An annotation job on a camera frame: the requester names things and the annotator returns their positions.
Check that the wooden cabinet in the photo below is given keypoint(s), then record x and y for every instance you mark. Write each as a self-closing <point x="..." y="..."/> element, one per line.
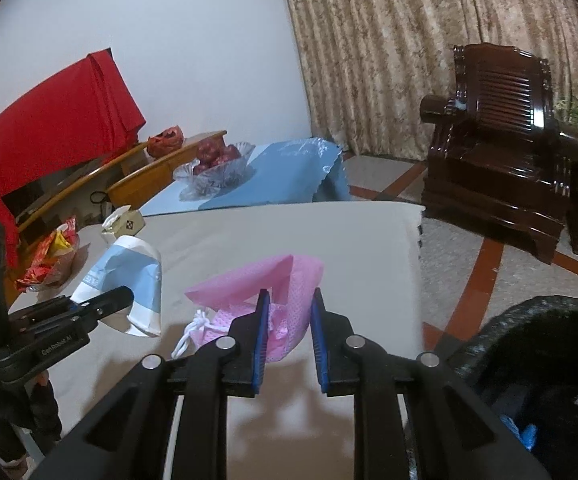
<point x="159" y="175"/>

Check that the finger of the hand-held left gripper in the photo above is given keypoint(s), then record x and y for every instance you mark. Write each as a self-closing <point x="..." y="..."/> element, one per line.
<point x="104" y="302"/>

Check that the red plastic bag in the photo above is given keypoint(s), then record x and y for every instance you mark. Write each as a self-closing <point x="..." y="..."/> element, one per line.
<point x="165" y="142"/>

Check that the person's left forearm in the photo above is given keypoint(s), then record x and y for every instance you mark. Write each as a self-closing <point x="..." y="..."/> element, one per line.
<point x="14" y="420"/>

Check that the patterned tissue box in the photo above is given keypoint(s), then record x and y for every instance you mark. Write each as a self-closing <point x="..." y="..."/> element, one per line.
<point x="121" y="222"/>

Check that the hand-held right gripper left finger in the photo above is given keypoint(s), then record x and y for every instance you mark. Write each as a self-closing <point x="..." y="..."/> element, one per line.
<point x="261" y="355"/>

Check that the dark wooden armchair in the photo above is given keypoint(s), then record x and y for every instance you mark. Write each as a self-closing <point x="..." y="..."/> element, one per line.
<point x="504" y="160"/>

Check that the beige patterned curtain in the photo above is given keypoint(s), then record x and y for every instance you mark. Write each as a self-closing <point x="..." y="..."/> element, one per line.
<point x="394" y="60"/>

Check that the red yellow snack packets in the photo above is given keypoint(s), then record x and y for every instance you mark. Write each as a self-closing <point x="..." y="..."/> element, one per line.
<point x="49" y="260"/>

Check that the glass fruit bowl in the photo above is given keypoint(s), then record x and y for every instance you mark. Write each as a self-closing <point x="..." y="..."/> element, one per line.
<point x="219" y="170"/>

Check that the light blue tablecloth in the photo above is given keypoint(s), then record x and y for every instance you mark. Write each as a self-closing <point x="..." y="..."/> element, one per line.
<point x="289" y="170"/>

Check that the red cloth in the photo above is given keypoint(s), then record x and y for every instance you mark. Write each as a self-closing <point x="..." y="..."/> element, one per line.
<point x="54" y="120"/>

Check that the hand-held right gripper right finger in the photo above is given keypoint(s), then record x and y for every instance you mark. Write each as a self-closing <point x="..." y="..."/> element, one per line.
<point x="320" y="355"/>

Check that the white and blue paper bag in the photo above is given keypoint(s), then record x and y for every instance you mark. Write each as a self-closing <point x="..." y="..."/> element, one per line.
<point x="136" y="280"/>

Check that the black waste bin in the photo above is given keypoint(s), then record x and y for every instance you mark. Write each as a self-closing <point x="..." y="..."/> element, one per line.
<point x="559" y="360"/>

